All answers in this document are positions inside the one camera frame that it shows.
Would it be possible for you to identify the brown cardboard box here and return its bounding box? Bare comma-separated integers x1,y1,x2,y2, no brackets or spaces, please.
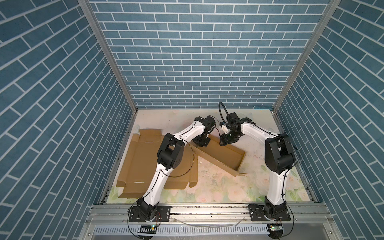
192,135,247,177

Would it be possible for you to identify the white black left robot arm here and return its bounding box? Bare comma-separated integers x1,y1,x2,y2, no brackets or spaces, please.
132,116,216,222

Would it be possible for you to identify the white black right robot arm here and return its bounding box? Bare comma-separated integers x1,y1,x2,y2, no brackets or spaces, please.
218,102,296,220

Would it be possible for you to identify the flat unfolded cardboard box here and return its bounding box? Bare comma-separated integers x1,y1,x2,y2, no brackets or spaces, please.
117,129,198,199

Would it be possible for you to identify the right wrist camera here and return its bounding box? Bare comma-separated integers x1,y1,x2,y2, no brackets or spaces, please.
220,122,231,134

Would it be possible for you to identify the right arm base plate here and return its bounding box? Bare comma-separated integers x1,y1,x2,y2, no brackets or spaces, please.
248,204,291,222

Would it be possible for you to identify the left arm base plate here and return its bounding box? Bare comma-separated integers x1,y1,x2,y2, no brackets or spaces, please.
129,206,171,223

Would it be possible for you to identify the white slotted cable duct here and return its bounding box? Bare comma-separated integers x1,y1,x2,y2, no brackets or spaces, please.
93,224,269,237

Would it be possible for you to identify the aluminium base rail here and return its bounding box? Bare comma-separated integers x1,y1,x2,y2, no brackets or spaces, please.
86,202,334,225

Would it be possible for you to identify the aluminium corner post right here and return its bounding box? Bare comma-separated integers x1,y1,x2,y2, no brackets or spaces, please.
272,0,341,114

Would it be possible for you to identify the aluminium corner post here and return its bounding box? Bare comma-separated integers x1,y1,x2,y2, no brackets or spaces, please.
78,0,138,114
272,0,341,114

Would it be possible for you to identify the aluminium corner post left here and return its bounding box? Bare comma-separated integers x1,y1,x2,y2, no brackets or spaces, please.
78,0,138,114

